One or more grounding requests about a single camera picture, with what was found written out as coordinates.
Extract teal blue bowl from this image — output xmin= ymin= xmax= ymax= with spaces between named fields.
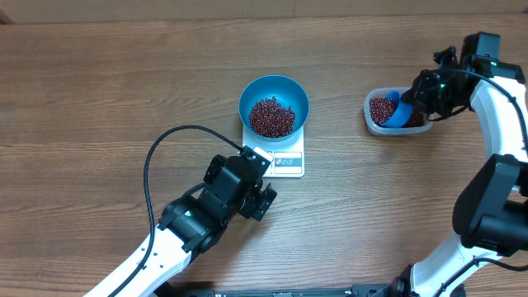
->
xmin=238 ymin=75 xmax=310 ymax=139

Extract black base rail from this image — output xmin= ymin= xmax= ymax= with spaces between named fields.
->
xmin=156 ymin=280 xmax=467 ymax=297

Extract red adzuki beans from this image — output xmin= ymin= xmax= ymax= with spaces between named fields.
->
xmin=248 ymin=97 xmax=424 ymax=138

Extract blue plastic measuring scoop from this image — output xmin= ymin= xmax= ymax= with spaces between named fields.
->
xmin=382 ymin=91 xmax=413 ymax=128

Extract white digital kitchen scale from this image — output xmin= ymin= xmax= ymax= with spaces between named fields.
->
xmin=243 ymin=127 xmax=305 ymax=178

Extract clear plastic container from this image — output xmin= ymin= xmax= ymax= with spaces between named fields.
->
xmin=364 ymin=87 xmax=433 ymax=136

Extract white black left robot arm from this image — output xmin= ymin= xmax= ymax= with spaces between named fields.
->
xmin=87 ymin=146 xmax=276 ymax=296

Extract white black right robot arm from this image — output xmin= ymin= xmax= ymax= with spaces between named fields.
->
xmin=381 ymin=31 xmax=527 ymax=296

